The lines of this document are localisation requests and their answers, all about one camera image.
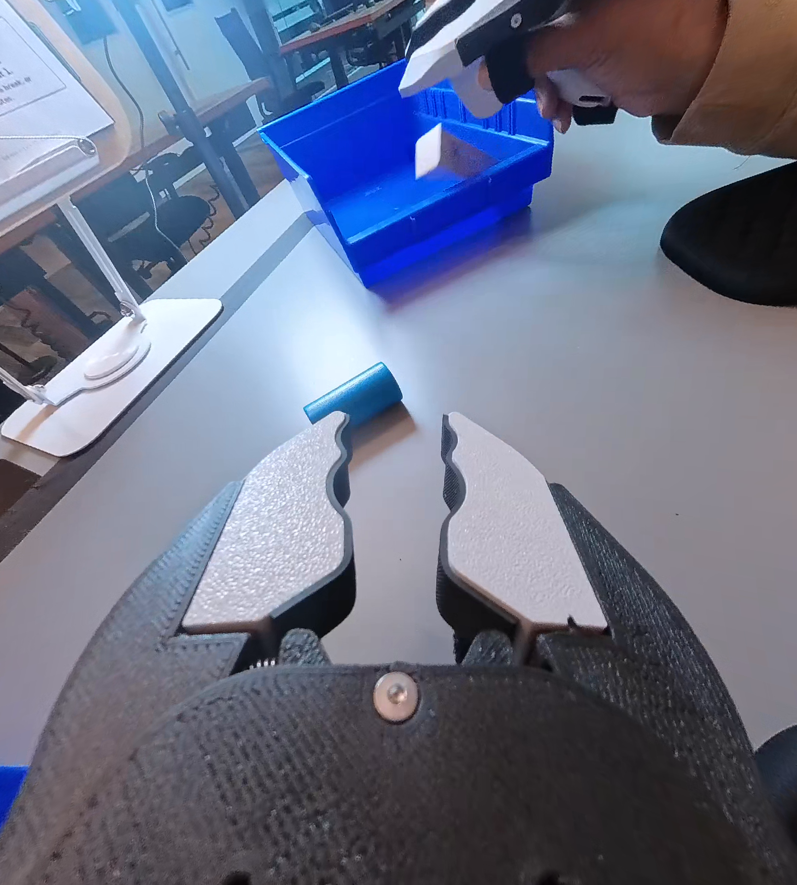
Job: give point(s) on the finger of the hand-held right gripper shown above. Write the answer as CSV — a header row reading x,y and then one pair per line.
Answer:
x,y
433,66
495,12

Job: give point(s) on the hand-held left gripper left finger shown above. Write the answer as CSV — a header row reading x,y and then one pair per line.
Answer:
x,y
274,546

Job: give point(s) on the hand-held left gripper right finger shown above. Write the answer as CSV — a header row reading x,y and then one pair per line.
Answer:
x,y
516,546

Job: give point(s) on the natural wooden arch block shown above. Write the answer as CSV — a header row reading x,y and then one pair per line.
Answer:
x,y
428,152

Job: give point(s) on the blue wooden cylinder block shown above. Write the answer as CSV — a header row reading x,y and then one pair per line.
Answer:
x,y
364,394

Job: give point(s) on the person's right forearm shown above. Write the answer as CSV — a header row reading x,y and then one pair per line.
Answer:
x,y
771,69

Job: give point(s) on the person's right hand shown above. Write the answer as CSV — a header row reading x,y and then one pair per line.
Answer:
x,y
647,48

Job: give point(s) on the black office chair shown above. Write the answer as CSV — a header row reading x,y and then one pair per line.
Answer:
x,y
177,214
246,41

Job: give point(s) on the wooden background desk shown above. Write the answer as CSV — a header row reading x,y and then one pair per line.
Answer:
x,y
232,97

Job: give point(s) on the white document stand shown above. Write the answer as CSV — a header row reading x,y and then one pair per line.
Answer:
x,y
163,332

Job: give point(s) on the black wrist rest pad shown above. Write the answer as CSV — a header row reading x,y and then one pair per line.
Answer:
x,y
765,242

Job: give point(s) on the instruction sheet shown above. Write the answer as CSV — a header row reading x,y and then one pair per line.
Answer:
x,y
11,76

